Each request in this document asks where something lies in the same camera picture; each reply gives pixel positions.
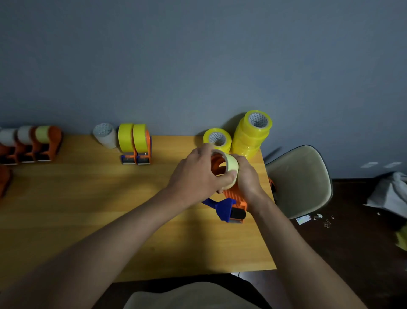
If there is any person's right hand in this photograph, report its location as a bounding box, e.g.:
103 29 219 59
235 155 271 213

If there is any person's left hand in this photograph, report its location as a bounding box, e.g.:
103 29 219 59
166 143 238 209

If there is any pale yellow tape roll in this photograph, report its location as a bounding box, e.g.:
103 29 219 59
212 150 240 190

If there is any orange dispenser with blue handle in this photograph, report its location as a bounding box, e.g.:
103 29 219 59
202 153 248 224

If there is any person's right forearm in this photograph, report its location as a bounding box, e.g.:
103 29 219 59
247 199 368 309

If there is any person's left forearm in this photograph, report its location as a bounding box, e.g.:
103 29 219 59
0 186 191 309

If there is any stack of yellow tape rolls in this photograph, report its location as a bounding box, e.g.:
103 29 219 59
231 110 273 160

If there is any beige chair with black rim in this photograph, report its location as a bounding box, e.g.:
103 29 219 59
92 273 271 309
265 145 334 220

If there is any orange and blue tape dispenser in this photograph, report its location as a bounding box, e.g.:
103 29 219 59
120 149 138 165
136 129 152 166

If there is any white tape roll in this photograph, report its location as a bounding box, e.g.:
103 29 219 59
92 122 118 149
0 128 17 147
17 125 35 146

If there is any grey cloth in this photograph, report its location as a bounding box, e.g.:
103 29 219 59
363 171 407 219

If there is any yellow bag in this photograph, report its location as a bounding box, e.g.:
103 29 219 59
395 224 407 252

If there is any pale green tape roll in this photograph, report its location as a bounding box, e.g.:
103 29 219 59
35 125 52 144

